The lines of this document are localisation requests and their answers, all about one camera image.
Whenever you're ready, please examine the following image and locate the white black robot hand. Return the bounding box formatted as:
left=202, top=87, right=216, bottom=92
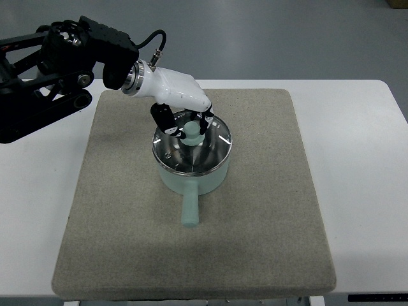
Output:
left=122, top=60, right=214, bottom=139

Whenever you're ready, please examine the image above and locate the glass lid with green knob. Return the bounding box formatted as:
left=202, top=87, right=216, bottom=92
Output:
left=152, top=110, right=232, bottom=177

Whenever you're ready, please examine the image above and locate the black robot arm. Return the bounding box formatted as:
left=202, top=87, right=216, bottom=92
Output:
left=1, top=16, right=166, bottom=144

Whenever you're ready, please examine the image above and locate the mint green saucepan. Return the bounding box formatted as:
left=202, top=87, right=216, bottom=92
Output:
left=156, top=159, right=230, bottom=228

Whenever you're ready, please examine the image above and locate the beige fabric mat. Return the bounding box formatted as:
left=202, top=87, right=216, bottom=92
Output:
left=52, top=89, right=337, bottom=300

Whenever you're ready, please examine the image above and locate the cardboard box corner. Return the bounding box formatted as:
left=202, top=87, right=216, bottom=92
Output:
left=386, top=0, right=408, bottom=9

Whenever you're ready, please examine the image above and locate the black table control panel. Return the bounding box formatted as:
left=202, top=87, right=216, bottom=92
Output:
left=347, top=293, right=408, bottom=303

